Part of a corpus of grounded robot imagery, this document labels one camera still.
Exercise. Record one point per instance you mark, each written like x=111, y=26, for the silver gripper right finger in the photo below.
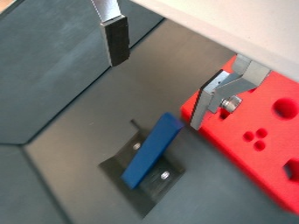
x=219, y=91

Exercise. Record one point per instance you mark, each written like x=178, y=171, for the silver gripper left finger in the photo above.
x=114, y=26

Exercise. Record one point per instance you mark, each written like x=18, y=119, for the blue rectangular block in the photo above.
x=153, y=148

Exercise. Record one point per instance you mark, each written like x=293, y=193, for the red foam shape board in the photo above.
x=258, y=136

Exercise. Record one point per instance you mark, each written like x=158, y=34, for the black curved fixture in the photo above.
x=159, y=180

